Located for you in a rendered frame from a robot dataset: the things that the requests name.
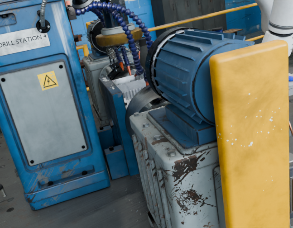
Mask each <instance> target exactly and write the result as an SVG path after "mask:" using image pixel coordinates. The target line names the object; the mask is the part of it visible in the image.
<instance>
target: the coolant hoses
mask: <svg viewBox="0 0 293 228"><path fill-rule="evenodd" d="M66 4H67V7H66V10H67V14H68V18H69V20H75V19H77V17H76V16H80V15H81V14H85V13H86V12H89V11H91V12H93V13H94V14H96V16H97V17H98V19H100V21H101V23H102V25H103V27H104V28H105V22H104V18H103V15H102V14H103V13H102V10H104V11H108V13H112V14H111V15H112V16H114V17H115V19H117V22H118V23H120V26H121V27H123V28H122V29H123V30H124V31H125V34H126V35H127V39H129V40H128V42H129V43H130V47H131V49H130V50H131V51H132V55H133V59H134V65H135V66H136V69H137V70H136V72H135V75H134V77H136V76H140V75H142V74H143V73H144V81H145V83H146V86H148V85H149V83H148V81H147V77H146V74H145V71H144V69H143V68H142V66H141V63H140V50H139V53H138V51H136V50H137V47H135V46H136V43H134V38H133V34H131V30H129V28H128V27H129V26H128V25H126V22H125V21H124V20H123V19H124V18H123V17H120V14H119V13H117V11H118V12H119V11H121V13H125V15H126V16H127V15H129V18H132V20H133V21H135V22H136V24H137V25H139V28H141V29H142V30H141V31H142V32H144V34H143V35H144V36H145V40H146V44H147V48H148V51H149V49H150V47H151V45H152V43H153V41H152V40H151V38H152V37H151V35H150V32H149V31H148V29H147V28H148V27H147V26H146V27H145V23H144V22H142V21H141V19H139V18H138V15H135V14H134V12H133V11H132V12H131V11H130V9H126V7H125V6H123V7H122V6H121V5H119V4H118V5H116V4H115V3H113V4H111V3H110V2H108V3H106V2H103V3H101V2H100V1H98V2H97V1H93V2H92V3H91V4H90V5H89V6H87V7H86V8H83V9H74V8H73V7H72V6H70V1H69V0H68V1H66ZM101 13H102V14H101ZM120 48H121V51H122V52H121V53H122V56H123V59H124V62H125V65H126V66H125V67H126V68H127V70H128V72H129V75H130V76H131V70H130V65H129V63H130V62H129V60H128V57H127V54H126V51H125V47H124V45H120ZM114 51H115V54H116V55H115V56H116V57H117V58H116V59H117V60H118V64H119V66H121V68H122V70H124V66H123V64H124V63H123V60H122V58H121V56H120V54H119V53H118V52H119V51H118V50H117V47H116V46H115V50H114ZM143 71H144V72H143Z"/></svg>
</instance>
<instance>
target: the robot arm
mask: <svg viewBox="0 0 293 228"><path fill-rule="evenodd" d="M255 2H256V3H257V5H258V6H259V8H260V10H261V29H262V32H263V35H264V38H263V40H262V43H265V42H269V41H273V40H277V39H279V40H284V41H286V42H287V43H288V56H290V54H291V52H292V53H293V0H255Z"/></svg>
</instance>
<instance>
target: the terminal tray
mask: <svg viewBox="0 0 293 228"><path fill-rule="evenodd" d="M112 82H113V83H114V84H115V85H116V86H117V87H118V88H119V89H120V90H121V91H122V93H123V97H124V98H126V100H130V99H132V98H133V97H134V96H135V94H136V93H137V92H139V91H140V90H141V89H143V88H144V87H146V83H145V81H144V77H143V76H142V75H140V76H136V77H134V75H132V76H127V77H123V78H119V79H115V80H112Z"/></svg>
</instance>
